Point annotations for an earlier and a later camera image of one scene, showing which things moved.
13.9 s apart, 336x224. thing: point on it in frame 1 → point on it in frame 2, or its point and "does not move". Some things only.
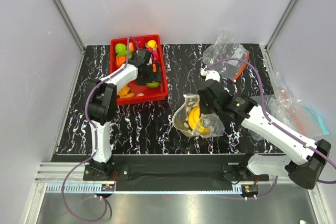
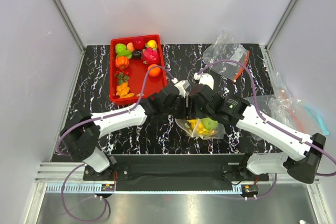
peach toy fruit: (131, 47) does not move
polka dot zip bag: (187, 119) does not move
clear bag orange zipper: (226, 47) does not move
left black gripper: (154, 76) → (185, 113)
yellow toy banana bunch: (194, 121) does not move
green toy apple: (153, 84) → (209, 123)
